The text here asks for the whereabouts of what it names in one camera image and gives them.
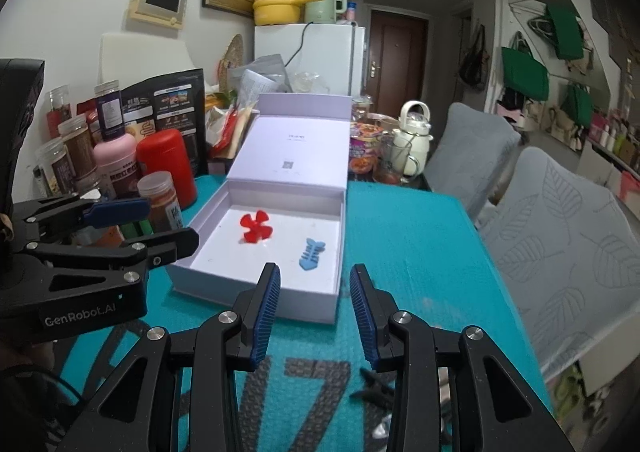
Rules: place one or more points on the black hair clip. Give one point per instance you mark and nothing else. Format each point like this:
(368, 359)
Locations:
(372, 384)

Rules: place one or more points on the white lidded gift box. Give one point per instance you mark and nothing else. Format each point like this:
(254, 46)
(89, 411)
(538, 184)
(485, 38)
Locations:
(295, 152)

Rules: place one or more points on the brown spice jar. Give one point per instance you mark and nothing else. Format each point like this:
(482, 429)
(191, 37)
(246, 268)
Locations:
(77, 147)

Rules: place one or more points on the dark hanging bag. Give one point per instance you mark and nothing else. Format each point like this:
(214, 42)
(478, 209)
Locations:
(472, 62)

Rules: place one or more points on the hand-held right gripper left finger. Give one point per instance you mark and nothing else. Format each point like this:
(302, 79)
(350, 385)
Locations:
(265, 312)

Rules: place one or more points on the clear jar with dark label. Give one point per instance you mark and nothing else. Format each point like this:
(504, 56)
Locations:
(52, 164)

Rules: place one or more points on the red flower toy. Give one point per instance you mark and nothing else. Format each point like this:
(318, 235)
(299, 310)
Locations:
(255, 227)

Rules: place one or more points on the red canister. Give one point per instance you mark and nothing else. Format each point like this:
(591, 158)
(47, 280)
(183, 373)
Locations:
(167, 167)

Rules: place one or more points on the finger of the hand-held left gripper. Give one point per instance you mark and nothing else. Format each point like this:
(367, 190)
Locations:
(170, 244)
(120, 212)

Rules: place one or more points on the blue fishbone toy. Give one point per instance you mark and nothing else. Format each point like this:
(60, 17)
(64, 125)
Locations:
(311, 256)

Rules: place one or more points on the red snack packet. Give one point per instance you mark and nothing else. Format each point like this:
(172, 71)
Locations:
(230, 127)

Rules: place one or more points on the white fridge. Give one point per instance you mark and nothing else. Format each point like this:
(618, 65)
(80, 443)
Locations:
(320, 52)

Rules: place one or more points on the yellow pot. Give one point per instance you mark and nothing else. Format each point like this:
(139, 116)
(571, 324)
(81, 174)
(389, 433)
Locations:
(275, 4)

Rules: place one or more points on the dark blue bottle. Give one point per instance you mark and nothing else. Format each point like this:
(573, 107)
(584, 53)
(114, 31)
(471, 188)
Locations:
(109, 112)

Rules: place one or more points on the brown door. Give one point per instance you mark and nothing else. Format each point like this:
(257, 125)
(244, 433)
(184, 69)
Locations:
(395, 57)

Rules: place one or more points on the green tote bag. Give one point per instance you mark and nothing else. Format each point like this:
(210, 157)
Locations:
(525, 72)
(565, 27)
(577, 104)

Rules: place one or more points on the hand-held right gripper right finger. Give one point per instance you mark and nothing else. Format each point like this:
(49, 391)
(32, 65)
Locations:
(362, 317)

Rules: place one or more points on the glass mug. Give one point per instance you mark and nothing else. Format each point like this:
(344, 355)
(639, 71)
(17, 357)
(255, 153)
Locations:
(392, 159)

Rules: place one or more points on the pink bottle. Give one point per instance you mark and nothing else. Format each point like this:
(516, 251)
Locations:
(117, 162)

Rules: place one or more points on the black printed pouch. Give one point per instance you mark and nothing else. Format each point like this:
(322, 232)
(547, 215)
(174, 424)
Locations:
(170, 102)

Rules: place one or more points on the grey leaf print chair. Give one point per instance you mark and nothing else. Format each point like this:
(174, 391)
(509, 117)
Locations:
(555, 252)

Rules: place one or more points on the white kettle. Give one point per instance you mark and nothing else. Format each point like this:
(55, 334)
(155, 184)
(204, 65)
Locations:
(412, 134)

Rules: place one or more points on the clear jar with red contents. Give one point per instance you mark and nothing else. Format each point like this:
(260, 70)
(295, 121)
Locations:
(59, 107)

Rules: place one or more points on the grey plastic bag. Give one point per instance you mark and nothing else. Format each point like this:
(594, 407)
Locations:
(265, 67)

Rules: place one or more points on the instant noodle cup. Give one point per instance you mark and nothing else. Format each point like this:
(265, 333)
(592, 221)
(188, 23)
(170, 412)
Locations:
(365, 147)

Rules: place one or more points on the woven straw mat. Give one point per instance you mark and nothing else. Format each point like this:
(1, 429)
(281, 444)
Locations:
(234, 52)

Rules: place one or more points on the teal tablecloth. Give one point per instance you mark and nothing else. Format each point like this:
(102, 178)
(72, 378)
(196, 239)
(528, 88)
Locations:
(415, 242)

